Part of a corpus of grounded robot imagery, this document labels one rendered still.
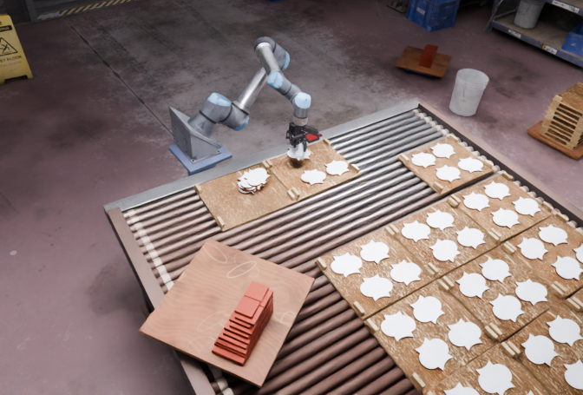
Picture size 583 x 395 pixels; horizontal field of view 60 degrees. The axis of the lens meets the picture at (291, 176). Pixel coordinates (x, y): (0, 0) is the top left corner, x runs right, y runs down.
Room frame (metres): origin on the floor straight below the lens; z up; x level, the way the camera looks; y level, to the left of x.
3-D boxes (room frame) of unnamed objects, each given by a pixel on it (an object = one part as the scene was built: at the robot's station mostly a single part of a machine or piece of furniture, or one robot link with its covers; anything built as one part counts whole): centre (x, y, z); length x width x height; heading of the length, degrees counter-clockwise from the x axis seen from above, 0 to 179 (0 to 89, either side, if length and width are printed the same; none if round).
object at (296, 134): (2.12, -0.01, 1.16); 0.09 x 0.08 x 0.12; 121
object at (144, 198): (2.30, 0.04, 0.89); 2.08 x 0.09 x 0.06; 124
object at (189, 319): (1.15, 0.20, 1.03); 0.50 x 0.50 x 0.02; 69
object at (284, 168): (2.12, -0.11, 0.93); 0.41 x 0.35 x 0.02; 125
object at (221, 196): (1.87, 0.23, 0.93); 0.41 x 0.35 x 0.02; 124
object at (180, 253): (1.96, -0.20, 0.90); 1.95 x 0.05 x 0.05; 124
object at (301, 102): (2.14, -0.03, 1.32); 0.09 x 0.08 x 0.11; 22
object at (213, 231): (2.00, -0.17, 0.90); 1.95 x 0.05 x 0.05; 124
